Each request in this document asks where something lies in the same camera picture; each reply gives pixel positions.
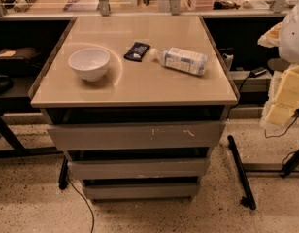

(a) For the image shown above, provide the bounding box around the black table leg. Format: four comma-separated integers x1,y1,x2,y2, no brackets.
227,135,256,210
0,112,68,190

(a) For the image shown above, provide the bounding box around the grey bottom drawer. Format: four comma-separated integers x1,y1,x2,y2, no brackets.
83,183,200,200

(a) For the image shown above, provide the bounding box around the black cable right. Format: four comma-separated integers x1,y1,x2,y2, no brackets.
264,115,299,140

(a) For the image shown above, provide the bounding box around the dark snack packet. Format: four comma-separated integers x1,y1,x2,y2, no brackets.
124,42,150,62

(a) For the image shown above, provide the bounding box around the grey drawer cabinet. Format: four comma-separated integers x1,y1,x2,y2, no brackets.
29,16,239,188

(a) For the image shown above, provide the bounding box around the black table leg right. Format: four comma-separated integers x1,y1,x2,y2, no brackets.
227,135,256,210

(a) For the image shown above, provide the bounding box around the white bowl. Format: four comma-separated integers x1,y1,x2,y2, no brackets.
68,48,111,82

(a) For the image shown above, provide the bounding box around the black floor cable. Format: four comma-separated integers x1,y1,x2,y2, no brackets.
65,173,96,233

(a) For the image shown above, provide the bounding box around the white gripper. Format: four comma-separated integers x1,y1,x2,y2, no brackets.
260,64,299,130

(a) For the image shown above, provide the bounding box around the clear plastic water bottle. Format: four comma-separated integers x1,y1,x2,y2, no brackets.
149,47,208,76

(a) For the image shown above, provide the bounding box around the black device on shelf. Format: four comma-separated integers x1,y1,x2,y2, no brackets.
249,67,267,78

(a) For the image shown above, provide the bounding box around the grey middle drawer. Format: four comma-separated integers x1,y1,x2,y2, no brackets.
68,158,210,180

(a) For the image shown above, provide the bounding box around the grey drawer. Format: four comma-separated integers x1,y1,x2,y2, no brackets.
83,183,200,200
48,121,225,150
68,158,210,180

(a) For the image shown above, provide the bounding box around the grey top drawer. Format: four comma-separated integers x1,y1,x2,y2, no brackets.
48,121,225,150

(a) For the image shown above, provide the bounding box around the black table leg left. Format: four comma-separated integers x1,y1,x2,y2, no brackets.
0,112,68,190

